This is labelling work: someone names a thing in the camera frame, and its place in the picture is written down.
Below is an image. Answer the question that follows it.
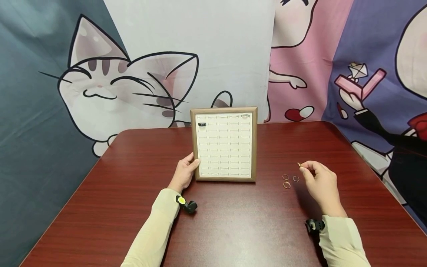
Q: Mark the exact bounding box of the person's right hand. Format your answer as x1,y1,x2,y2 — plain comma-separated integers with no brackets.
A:
299,161,348,218

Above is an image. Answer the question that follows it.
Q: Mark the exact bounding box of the black wrist band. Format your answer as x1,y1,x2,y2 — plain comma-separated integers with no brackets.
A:
176,195,198,214
305,219,325,234

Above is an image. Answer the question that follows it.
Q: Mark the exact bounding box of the person's left hand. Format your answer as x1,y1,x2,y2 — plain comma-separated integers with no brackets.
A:
167,152,201,194

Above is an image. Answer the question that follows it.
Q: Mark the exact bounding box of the person's right forearm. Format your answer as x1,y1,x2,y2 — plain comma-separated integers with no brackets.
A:
318,215,371,267

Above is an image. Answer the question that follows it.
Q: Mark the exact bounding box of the wooden framed ring display tray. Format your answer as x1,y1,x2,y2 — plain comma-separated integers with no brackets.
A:
190,107,258,182

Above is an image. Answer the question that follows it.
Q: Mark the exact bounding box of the person's left forearm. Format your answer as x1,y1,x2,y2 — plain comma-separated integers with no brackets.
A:
120,188,182,267

